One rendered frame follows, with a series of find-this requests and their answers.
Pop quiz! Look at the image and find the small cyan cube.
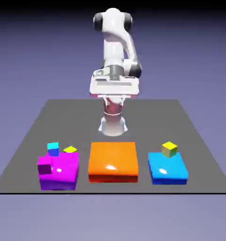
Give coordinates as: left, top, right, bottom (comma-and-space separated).
47, 142, 60, 157

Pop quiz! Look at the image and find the large magenta box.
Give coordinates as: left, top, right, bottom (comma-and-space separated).
37, 152, 80, 191

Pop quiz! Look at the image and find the small magenta cube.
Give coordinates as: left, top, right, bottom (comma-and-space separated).
37, 156, 54, 175

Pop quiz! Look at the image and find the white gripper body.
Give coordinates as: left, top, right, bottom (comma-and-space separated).
89, 75, 140, 99

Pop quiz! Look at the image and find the small yellow cube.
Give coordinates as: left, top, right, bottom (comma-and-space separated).
161, 141, 178, 158
63, 145, 78, 153

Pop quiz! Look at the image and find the large blue box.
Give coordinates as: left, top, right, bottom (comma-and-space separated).
147, 152, 189, 185

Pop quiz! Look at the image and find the large orange box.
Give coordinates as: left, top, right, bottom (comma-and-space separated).
88, 142, 139, 184

